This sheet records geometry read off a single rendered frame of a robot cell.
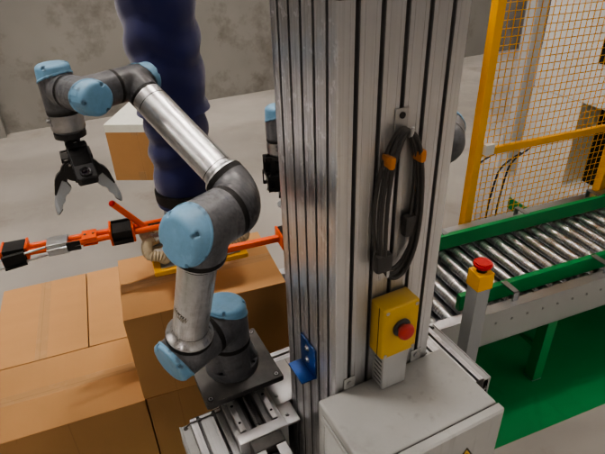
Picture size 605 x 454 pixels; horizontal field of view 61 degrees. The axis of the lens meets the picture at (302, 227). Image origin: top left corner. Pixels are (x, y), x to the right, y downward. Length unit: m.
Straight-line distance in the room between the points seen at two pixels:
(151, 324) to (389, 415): 1.05
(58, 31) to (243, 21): 2.31
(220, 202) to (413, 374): 0.59
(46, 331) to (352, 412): 1.80
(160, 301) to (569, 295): 1.88
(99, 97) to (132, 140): 2.44
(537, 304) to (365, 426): 1.64
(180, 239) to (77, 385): 1.42
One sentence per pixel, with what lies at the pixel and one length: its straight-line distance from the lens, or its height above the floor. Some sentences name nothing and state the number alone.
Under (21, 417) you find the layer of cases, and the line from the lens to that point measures 2.32.
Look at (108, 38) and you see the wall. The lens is 7.08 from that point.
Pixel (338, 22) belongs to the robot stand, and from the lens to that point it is 0.79.
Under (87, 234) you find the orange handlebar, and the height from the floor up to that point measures 1.20.
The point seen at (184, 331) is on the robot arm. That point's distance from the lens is 1.23.
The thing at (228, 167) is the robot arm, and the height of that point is 1.68.
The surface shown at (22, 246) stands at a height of 1.21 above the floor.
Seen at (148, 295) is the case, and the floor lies 0.94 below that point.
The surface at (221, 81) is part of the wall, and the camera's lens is 7.50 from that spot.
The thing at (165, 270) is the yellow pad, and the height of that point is 1.07.
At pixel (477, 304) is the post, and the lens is 2.05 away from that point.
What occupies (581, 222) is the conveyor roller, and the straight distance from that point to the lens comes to 3.49.
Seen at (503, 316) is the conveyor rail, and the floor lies 0.55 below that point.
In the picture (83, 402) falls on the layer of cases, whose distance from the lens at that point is 2.26.
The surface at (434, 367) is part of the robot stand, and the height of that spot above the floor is 1.23.
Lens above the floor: 2.12
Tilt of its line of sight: 31 degrees down
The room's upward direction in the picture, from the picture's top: 2 degrees counter-clockwise
